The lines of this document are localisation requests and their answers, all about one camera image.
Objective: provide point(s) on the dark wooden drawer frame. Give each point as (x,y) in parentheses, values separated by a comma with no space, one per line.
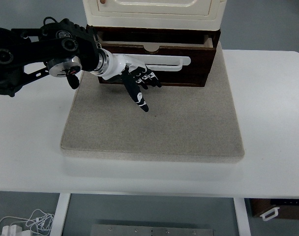
(152,40)

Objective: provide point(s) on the spare wooden drawer on floor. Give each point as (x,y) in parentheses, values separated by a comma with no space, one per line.
(268,209)

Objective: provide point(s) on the cream white cabinet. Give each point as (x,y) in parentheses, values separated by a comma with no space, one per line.
(156,14)

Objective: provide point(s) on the white right table leg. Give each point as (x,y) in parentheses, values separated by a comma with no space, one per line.
(242,217)

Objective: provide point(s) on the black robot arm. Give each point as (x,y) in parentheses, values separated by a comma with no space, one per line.
(62,49)

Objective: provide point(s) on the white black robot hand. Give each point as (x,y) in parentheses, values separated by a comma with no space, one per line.
(110,65)

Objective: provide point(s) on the white drawer handle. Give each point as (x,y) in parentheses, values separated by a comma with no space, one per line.
(162,63)

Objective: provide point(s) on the white table leg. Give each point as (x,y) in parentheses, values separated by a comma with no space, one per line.
(60,214)
(242,217)

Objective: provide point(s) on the white power adapter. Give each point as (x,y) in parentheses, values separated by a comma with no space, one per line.
(13,230)

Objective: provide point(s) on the dark wooden drawer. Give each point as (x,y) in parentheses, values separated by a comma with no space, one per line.
(193,75)

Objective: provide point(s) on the white left table leg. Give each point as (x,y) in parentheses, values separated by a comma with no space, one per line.
(60,214)

